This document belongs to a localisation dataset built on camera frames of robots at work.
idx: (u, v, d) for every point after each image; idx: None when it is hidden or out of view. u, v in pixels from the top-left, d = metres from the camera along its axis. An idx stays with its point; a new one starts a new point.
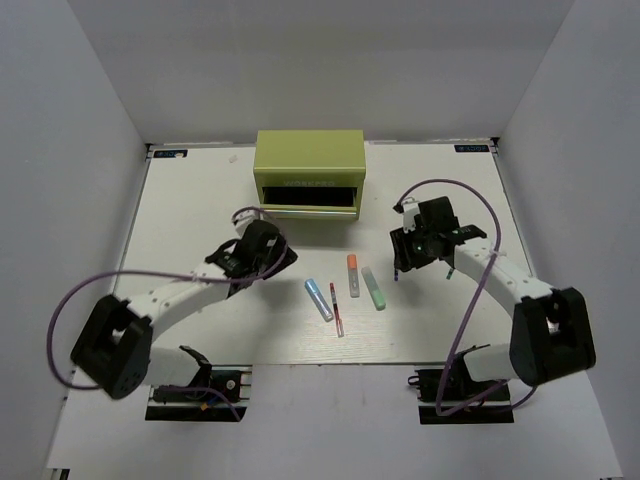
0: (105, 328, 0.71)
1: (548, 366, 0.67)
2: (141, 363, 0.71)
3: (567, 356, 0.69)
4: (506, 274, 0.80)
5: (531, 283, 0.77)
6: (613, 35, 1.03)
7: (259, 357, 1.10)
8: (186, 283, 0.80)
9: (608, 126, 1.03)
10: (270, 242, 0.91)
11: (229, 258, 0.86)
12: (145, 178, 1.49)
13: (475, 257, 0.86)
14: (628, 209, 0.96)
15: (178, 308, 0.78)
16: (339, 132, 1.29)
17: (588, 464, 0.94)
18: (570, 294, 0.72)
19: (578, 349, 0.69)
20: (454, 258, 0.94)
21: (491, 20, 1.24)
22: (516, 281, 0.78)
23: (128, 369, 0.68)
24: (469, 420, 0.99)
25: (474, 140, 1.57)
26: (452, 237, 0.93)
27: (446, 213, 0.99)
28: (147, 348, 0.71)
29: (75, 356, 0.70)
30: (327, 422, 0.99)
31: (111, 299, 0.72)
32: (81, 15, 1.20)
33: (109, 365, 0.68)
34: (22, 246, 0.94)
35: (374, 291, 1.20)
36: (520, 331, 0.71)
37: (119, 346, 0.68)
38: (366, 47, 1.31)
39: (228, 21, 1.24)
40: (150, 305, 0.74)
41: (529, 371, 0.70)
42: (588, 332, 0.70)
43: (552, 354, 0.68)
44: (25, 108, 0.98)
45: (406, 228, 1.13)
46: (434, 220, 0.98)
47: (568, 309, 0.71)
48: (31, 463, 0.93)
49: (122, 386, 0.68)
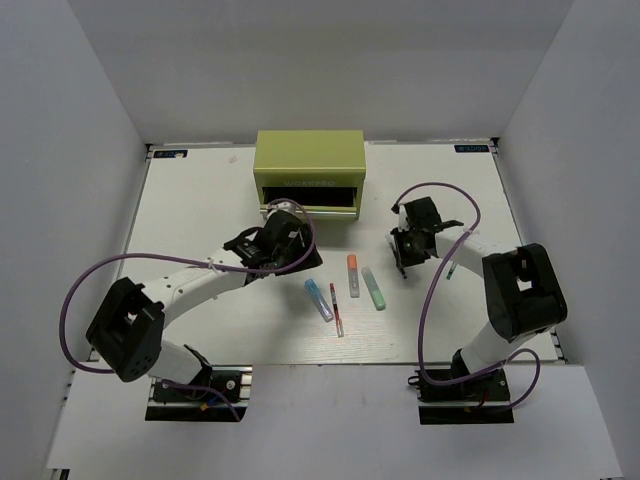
0: (120, 310, 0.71)
1: (521, 317, 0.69)
2: (153, 349, 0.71)
3: (538, 306, 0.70)
4: (477, 242, 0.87)
5: (497, 247, 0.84)
6: (613, 35, 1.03)
7: (260, 357, 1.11)
8: (202, 271, 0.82)
9: (607, 126, 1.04)
10: (291, 233, 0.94)
11: (249, 245, 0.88)
12: (145, 178, 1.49)
13: (450, 235, 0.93)
14: (629, 209, 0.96)
15: (192, 295, 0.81)
16: (339, 132, 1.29)
17: (588, 463, 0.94)
18: (534, 249, 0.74)
19: (547, 298, 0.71)
20: (437, 249, 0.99)
21: (491, 20, 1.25)
22: (485, 246, 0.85)
23: (141, 351, 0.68)
24: (468, 419, 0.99)
25: (474, 141, 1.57)
26: (433, 229, 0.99)
27: (429, 210, 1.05)
28: (160, 332, 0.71)
29: (90, 336, 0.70)
30: (327, 423, 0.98)
31: (126, 282, 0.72)
32: (81, 16, 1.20)
33: (123, 346, 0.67)
34: (22, 245, 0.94)
35: (374, 290, 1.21)
36: (492, 289, 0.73)
37: (133, 328, 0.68)
38: (367, 47, 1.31)
39: (229, 21, 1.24)
40: (165, 291, 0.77)
41: (505, 326, 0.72)
42: (556, 282, 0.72)
43: (523, 305, 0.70)
44: (25, 107, 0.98)
45: (401, 228, 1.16)
46: (419, 218, 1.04)
47: (534, 263, 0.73)
48: (31, 463, 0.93)
49: (133, 368, 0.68)
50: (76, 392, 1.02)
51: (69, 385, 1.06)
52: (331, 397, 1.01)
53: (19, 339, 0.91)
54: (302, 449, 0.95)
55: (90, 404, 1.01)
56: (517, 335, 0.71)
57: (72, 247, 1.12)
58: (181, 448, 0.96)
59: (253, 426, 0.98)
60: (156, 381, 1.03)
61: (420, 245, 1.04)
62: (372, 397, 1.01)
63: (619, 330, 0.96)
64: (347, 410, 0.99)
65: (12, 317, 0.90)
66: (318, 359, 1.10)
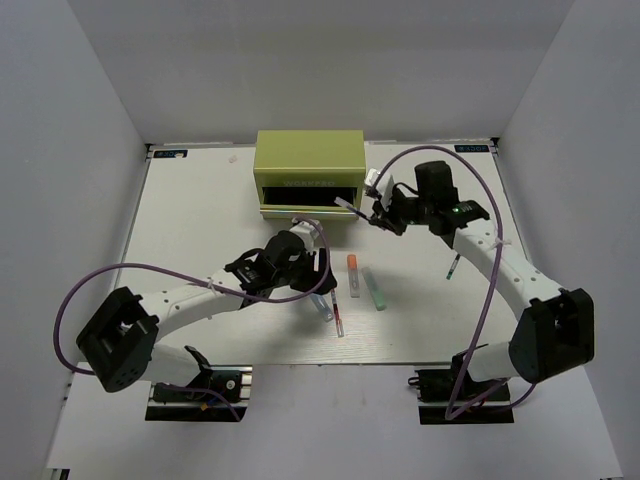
0: (114, 320, 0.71)
1: (550, 366, 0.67)
2: (141, 362, 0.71)
3: (569, 356, 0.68)
4: (512, 270, 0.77)
5: (537, 281, 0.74)
6: (613, 35, 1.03)
7: (259, 357, 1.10)
8: (201, 289, 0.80)
9: (607, 127, 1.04)
10: (291, 257, 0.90)
11: (249, 269, 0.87)
12: (145, 177, 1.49)
13: (479, 245, 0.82)
14: (629, 209, 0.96)
15: (189, 312, 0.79)
16: (341, 132, 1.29)
17: (588, 463, 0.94)
18: (578, 297, 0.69)
19: (579, 348, 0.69)
20: (454, 238, 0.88)
21: (490, 20, 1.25)
22: (524, 279, 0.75)
23: (128, 364, 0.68)
24: (469, 419, 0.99)
25: (474, 140, 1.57)
26: (453, 216, 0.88)
27: (447, 185, 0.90)
28: (150, 347, 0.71)
29: (79, 340, 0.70)
30: (327, 422, 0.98)
31: (124, 292, 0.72)
32: (81, 16, 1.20)
33: (111, 356, 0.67)
34: (22, 245, 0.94)
35: (374, 291, 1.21)
36: (525, 331, 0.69)
37: (123, 340, 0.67)
38: (367, 47, 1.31)
39: (229, 21, 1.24)
40: (162, 307, 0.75)
41: (530, 368, 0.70)
42: (591, 334, 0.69)
43: (556, 356, 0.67)
44: (26, 107, 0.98)
45: (386, 206, 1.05)
46: (435, 193, 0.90)
47: (576, 313, 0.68)
48: (32, 462, 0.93)
49: (117, 379, 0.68)
50: (76, 392, 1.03)
51: (69, 385, 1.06)
52: (331, 397, 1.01)
53: (20, 340, 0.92)
54: (302, 448, 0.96)
55: (89, 404, 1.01)
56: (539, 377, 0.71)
57: (73, 247, 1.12)
58: (181, 448, 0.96)
59: (253, 426, 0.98)
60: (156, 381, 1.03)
61: (432, 228, 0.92)
62: (372, 397, 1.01)
63: (619, 330, 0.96)
64: (347, 410, 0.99)
65: (12, 317, 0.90)
66: (319, 359, 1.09)
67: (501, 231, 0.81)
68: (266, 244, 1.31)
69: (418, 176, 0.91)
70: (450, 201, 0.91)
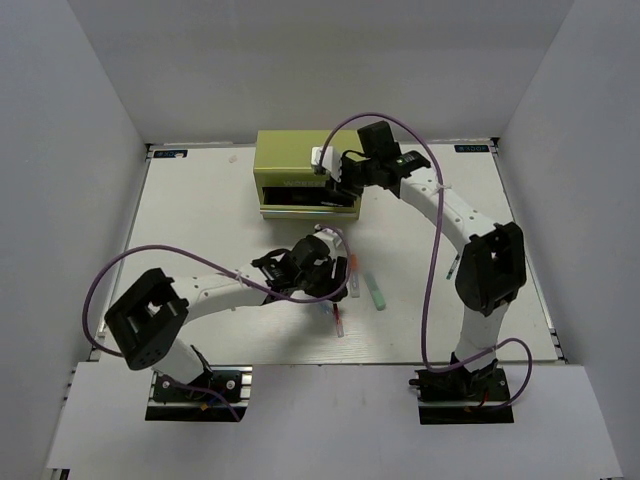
0: (144, 299, 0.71)
1: (492, 294, 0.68)
2: (166, 343, 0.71)
3: (504, 281, 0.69)
4: (454, 211, 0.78)
5: (476, 219, 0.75)
6: (614, 35, 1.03)
7: (260, 357, 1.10)
8: (230, 280, 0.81)
9: (608, 127, 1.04)
10: (316, 260, 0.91)
11: (274, 266, 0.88)
12: (144, 178, 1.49)
13: (423, 192, 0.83)
14: (629, 209, 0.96)
15: (216, 300, 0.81)
16: (344, 132, 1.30)
17: (588, 464, 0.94)
18: (511, 228, 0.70)
19: (515, 275, 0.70)
20: (401, 190, 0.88)
21: (490, 20, 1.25)
22: (464, 219, 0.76)
23: (153, 344, 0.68)
24: (468, 419, 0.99)
25: (474, 140, 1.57)
26: (397, 167, 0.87)
27: (388, 140, 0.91)
28: (176, 330, 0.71)
29: (108, 316, 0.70)
30: (327, 422, 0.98)
31: (158, 273, 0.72)
32: (81, 16, 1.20)
33: (137, 336, 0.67)
34: (22, 245, 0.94)
35: (374, 291, 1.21)
36: (467, 265, 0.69)
37: (152, 321, 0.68)
38: (367, 46, 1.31)
39: (229, 21, 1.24)
40: (192, 291, 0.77)
41: (472, 297, 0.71)
42: (524, 261, 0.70)
43: (494, 283, 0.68)
44: (25, 107, 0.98)
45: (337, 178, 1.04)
46: (377, 147, 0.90)
47: (509, 242, 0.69)
48: (32, 463, 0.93)
49: (139, 360, 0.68)
50: (76, 392, 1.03)
51: (69, 385, 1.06)
52: (331, 397, 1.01)
53: (20, 340, 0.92)
54: (302, 448, 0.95)
55: (89, 404, 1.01)
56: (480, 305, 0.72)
57: (72, 247, 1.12)
58: (180, 448, 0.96)
59: (253, 426, 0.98)
60: (156, 381, 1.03)
61: (380, 184, 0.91)
62: (372, 396, 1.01)
63: (619, 331, 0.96)
64: (347, 410, 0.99)
65: (12, 317, 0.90)
66: (319, 359, 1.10)
67: (441, 176, 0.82)
68: (266, 244, 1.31)
69: (361, 138, 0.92)
70: (394, 155, 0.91)
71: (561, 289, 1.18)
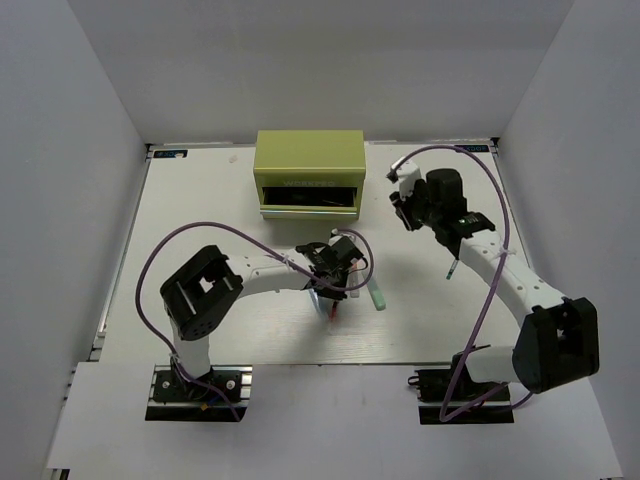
0: (201, 274, 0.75)
1: (555, 377, 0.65)
2: (218, 318, 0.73)
3: (570, 363, 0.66)
4: (514, 279, 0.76)
5: (542, 290, 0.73)
6: (613, 36, 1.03)
7: (261, 357, 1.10)
8: (277, 262, 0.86)
9: (607, 127, 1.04)
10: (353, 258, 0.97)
11: (317, 255, 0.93)
12: (145, 178, 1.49)
13: (484, 254, 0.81)
14: (628, 209, 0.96)
15: (265, 280, 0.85)
16: (350, 132, 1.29)
17: (588, 463, 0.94)
18: (582, 306, 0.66)
19: (585, 360, 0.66)
20: (460, 251, 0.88)
21: (489, 21, 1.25)
22: (528, 288, 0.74)
23: (208, 316, 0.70)
24: (469, 419, 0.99)
25: (473, 141, 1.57)
26: (459, 228, 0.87)
27: (457, 195, 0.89)
28: (228, 306, 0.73)
29: (166, 289, 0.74)
30: (327, 422, 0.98)
31: (215, 250, 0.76)
32: (81, 16, 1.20)
33: (194, 306, 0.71)
34: (22, 245, 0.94)
35: (374, 290, 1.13)
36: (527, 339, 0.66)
37: (209, 293, 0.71)
38: (367, 47, 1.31)
39: (229, 21, 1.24)
40: (245, 269, 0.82)
41: (532, 377, 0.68)
42: (596, 343, 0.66)
43: (558, 363, 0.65)
44: (24, 107, 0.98)
45: (404, 195, 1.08)
46: (443, 200, 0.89)
47: (580, 323, 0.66)
48: (31, 463, 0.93)
49: (193, 332, 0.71)
50: (76, 392, 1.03)
51: (69, 385, 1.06)
52: (331, 397, 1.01)
53: (19, 339, 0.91)
54: (303, 448, 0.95)
55: (89, 404, 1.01)
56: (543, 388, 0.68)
57: (73, 247, 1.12)
58: (181, 448, 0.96)
59: (254, 425, 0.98)
60: (156, 381, 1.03)
61: (439, 238, 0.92)
62: (372, 396, 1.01)
63: (618, 331, 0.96)
64: (347, 410, 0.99)
65: (11, 317, 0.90)
66: (319, 359, 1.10)
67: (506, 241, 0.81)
68: (266, 244, 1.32)
69: (430, 183, 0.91)
70: (458, 212, 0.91)
71: (561, 289, 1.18)
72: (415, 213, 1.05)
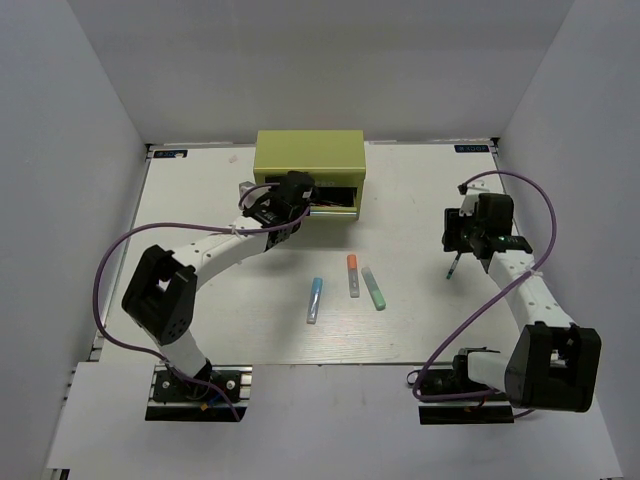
0: (153, 278, 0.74)
1: (538, 390, 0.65)
2: (187, 311, 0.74)
3: (559, 388, 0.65)
4: (529, 294, 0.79)
5: (552, 310, 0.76)
6: (614, 36, 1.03)
7: (260, 357, 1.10)
8: (227, 236, 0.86)
9: (608, 126, 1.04)
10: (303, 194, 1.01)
11: (266, 213, 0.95)
12: (145, 178, 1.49)
13: (509, 269, 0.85)
14: (628, 209, 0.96)
15: (218, 260, 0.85)
16: (351, 133, 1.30)
17: (588, 464, 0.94)
18: (587, 335, 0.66)
19: (575, 390, 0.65)
20: (490, 264, 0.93)
21: (489, 21, 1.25)
22: (538, 305, 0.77)
23: (176, 315, 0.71)
24: (469, 419, 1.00)
25: (474, 140, 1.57)
26: (496, 242, 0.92)
27: (502, 215, 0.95)
28: (191, 298, 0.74)
29: (127, 302, 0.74)
30: (327, 422, 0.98)
31: (157, 250, 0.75)
32: (82, 16, 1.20)
33: (158, 311, 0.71)
34: (21, 245, 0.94)
35: (374, 291, 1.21)
36: (522, 348, 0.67)
37: (166, 295, 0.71)
38: (368, 47, 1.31)
39: (229, 21, 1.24)
40: (195, 256, 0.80)
41: (517, 389, 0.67)
42: (592, 377, 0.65)
43: (545, 382, 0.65)
44: (24, 108, 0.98)
45: (462, 212, 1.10)
46: (488, 217, 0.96)
47: (580, 350, 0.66)
48: (31, 463, 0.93)
49: (168, 332, 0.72)
50: (76, 392, 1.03)
51: (69, 385, 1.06)
52: (331, 397, 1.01)
53: (19, 340, 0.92)
54: (302, 449, 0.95)
55: (90, 404, 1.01)
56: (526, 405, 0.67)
57: (73, 247, 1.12)
58: (180, 448, 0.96)
59: (253, 426, 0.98)
60: (156, 381, 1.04)
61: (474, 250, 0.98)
62: (372, 397, 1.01)
63: (617, 332, 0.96)
64: (347, 410, 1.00)
65: (12, 316, 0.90)
66: (318, 359, 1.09)
67: (536, 264, 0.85)
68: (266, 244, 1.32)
69: (479, 202, 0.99)
70: (502, 232, 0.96)
71: (560, 289, 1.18)
72: (463, 232, 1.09)
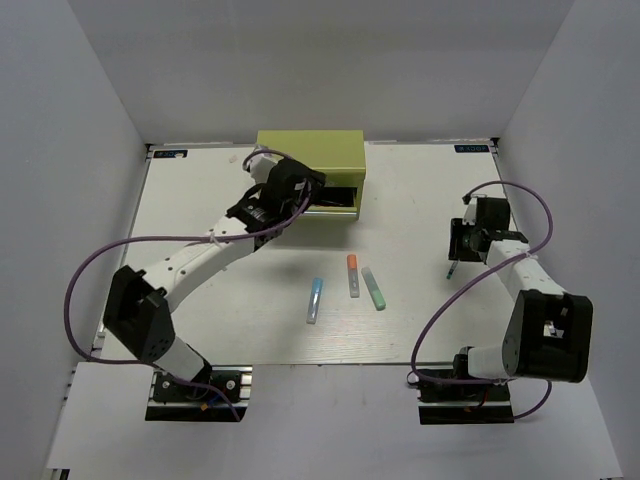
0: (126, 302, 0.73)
1: (533, 356, 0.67)
2: (165, 330, 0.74)
3: (554, 355, 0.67)
4: (524, 270, 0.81)
5: (546, 282, 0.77)
6: (614, 36, 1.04)
7: (260, 357, 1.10)
8: (205, 246, 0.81)
9: (608, 126, 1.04)
10: (297, 184, 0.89)
11: (253, 210, 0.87)
12: (145, 178, 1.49)
13: (505, 252, 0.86)
14: (628, 209, 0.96)
15: (197, 272, 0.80)
16: (350, 133, 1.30)
17: (588, 464, 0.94)
18: (579, 301, 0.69)
19: (570, 356, 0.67)
20: (488, 256, 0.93)
21: (489, 21, 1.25)
22: (531, 278, 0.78)
23: (152, 336, 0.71)
24: (469, 419, 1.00)
25: (474, 141, 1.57)
26: (494, 234, 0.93)
27: (500, 214, 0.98)
28: (166, 318, 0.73)
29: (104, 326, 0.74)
30: (327, 422, 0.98)
31: (128, 272, 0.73)
32: (82, 16, 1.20)
33: (133, 334, 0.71)
34: (21, 245, 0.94)
35: (374, 291, 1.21)
36: (517, 316, 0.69)
37: (139, 319, 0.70)
38: (369, 47, 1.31)
39: (229, 21, 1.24)
40: (168, 275, 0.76)
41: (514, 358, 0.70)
42: (586, 343, 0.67)
43: (540, 347, 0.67)
44: (24, 108, 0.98)
45: (465, 220, 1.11)
46: (486, 216, 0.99)
47: (573, 316, 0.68)
48: (31, 463, 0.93)
49: (148, 351, 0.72)
50: (76, 392, 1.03)
51: (69, 385, 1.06)
52: (331, 397, 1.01)
53: (19, 339, 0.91)
54: (302, 449, 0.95)
55: (90, 404, 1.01)
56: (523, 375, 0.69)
57: (73, 248, 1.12)
58: (180, 448, 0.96)
59: (253, 426, 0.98)
60: (156, 381, 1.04)
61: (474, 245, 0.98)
62: (372, 397, 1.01)
63: (616, 332, 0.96)
64: (347, 410, 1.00)
65: (11, 316, 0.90)
66: (318, 358, 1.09)
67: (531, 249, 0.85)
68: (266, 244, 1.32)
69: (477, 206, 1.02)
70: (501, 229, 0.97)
71: None
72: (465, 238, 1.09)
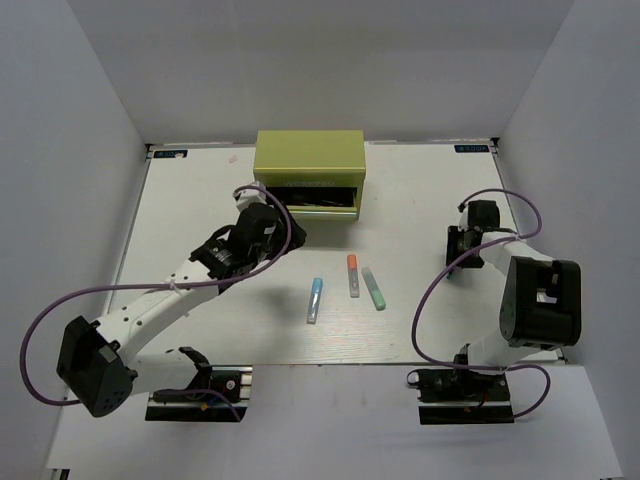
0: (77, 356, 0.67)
1: (529, 318, 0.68)
2: (121, 384, 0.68)
3: (549, 315, 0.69)
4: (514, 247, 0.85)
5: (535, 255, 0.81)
6: (614, 36, 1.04)
7: (260, 357, 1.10)
8: (165, 292, 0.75)
9: (608, 126, 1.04)
10: (266, 229, 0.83)
11: (218, 253, 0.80)
12: (145, 178, 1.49)
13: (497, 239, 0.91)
14: (628, 209, 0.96)
15: (155, 322, 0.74)
16: (348, 133, 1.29)
17: (588, 465, 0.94)
18: (568, 265, 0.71)
19: (563, 315, 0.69)
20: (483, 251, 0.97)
21: (490, 21, 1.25)
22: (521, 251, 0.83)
23: (104, 394, 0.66)
24: (468, 419, 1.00)
25: (474, 140, 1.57)
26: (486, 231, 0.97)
27: (489, 213, 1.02)
28: (121, 374, 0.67)
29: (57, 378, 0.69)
30: (327, 422, 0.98)
31: (81, 322, 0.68)
32: (82, 16, 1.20)
33: (83, 392, 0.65)
34: (21, 245, 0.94)
35: (374, 291, 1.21)
36: (510, 283, 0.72)
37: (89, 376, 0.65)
38: (368, 47, 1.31)
39: (229, 21, 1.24)
40: (122, 326, 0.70)
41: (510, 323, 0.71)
42: (577, 302, 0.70)
43: (535, 309, 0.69)
44: (24, 108, 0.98)
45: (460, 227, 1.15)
46: (477, 217, 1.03)
47: (563, 279, 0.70)
48: (31, 463, 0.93)
49: (101, 406, 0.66)
50: None
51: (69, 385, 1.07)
52: (331, 397, 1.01)
53: (19, 339, 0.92)
54: (302, 449, 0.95)
55: None
56: (521, 339, 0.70)
57: (73, 248, 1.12)
58: (180, 448, 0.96)
59: (253, 426, 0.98)
60: None
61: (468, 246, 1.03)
62: (372, 397, 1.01)
63: (617, 332, 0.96)
64: (347, 410, 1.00)
65: (11, 317, 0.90)
66: (318, 359, 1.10)
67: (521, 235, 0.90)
68: None
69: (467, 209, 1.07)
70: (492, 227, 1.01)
71: None
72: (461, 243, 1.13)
